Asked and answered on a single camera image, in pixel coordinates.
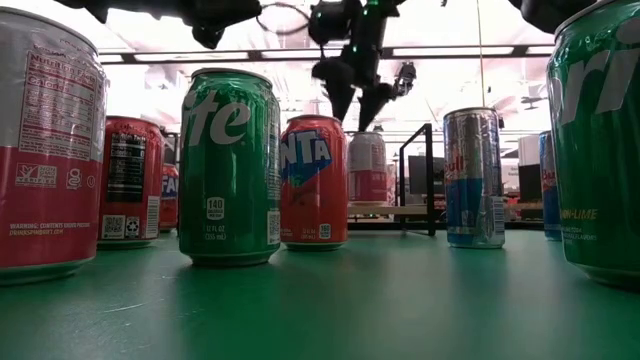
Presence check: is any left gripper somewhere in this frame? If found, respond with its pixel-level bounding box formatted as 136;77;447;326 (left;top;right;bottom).
179;0;262;50

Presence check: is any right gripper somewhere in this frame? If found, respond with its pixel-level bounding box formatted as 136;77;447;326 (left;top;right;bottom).
312;4;395;132

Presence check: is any white and red Spindrift can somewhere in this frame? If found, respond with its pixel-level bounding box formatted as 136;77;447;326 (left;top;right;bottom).
347;131;389;207
0;7;110;287

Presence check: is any red can with black label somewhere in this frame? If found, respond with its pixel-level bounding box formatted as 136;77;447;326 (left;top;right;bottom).
97;115;166;250

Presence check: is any floral patterned cloth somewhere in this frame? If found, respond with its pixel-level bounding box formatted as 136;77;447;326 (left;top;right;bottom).
387;163;399;206

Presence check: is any black monitor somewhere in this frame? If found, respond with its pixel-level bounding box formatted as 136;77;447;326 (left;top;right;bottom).
518;163;542;203
407;154;446;197

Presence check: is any red Fanta can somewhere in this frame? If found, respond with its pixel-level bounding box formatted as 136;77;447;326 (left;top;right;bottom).
158;162;181;234
279;114;349;252

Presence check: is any slim Red Bull can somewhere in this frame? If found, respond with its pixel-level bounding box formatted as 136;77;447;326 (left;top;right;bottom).
537;130;564;242
442;106;507;250

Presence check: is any long ceiling light fixture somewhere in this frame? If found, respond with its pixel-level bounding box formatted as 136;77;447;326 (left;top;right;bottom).
97;44;556;65

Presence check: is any white cabinet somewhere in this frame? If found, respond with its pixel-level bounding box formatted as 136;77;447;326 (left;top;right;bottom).
517;134;541;166

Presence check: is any green table mat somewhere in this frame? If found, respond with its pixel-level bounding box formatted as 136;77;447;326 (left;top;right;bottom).
0;227;640;360

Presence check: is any black overhead camera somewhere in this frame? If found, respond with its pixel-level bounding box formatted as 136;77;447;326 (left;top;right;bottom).
391;61;418;99

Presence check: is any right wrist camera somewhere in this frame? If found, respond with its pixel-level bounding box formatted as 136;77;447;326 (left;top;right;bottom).
307;0;362;47

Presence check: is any wooden shelf with black frame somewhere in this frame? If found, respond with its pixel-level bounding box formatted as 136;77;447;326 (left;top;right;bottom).
162;123;435;237

